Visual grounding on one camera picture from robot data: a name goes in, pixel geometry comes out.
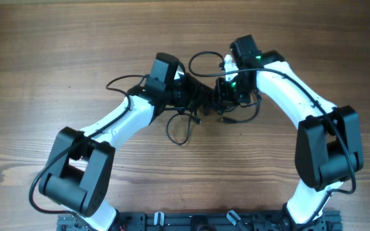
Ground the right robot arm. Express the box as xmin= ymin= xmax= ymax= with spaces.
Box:
xmin=216 ymin=35 xmax=364 ymax=230

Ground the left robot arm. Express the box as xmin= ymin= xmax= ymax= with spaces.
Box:
xmin=29 ymin=53 xmax=215 ymax=230

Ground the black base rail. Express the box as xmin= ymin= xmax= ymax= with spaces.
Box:
xmin=56 ymin=210 xmax=343 ymax=231

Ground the left camera black cable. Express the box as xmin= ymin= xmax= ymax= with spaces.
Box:
xmin=28 ymin=74 xmax=150 ymax=216

